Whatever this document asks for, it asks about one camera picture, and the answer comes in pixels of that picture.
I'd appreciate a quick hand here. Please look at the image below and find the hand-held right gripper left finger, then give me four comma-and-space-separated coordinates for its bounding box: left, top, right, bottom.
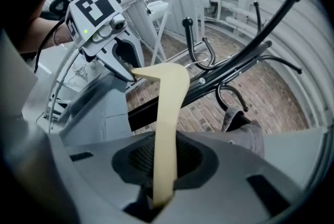
0, 29, 81, 224

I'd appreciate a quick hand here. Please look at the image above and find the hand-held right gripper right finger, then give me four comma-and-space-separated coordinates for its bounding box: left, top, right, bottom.
52, 131, 308, 224

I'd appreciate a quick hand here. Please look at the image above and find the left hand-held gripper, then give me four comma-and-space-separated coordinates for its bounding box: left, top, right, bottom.
65, 0, 145, 83

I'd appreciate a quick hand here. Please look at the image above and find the person's left forearm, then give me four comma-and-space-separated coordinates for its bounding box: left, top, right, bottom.
19, 16, 75, 54

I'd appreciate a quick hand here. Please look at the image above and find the grey baseball cap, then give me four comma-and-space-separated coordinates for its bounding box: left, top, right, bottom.
223, 107, 265, 158

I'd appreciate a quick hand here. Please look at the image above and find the black coat rack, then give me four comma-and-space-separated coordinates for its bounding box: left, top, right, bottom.
127, 0, 303, 133

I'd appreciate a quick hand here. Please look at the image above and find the white cable bundle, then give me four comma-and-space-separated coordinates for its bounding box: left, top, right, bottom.
68, 62, 91, 86

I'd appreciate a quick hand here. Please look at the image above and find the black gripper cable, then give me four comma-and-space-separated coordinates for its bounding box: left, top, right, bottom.
34, 18, 69, 74

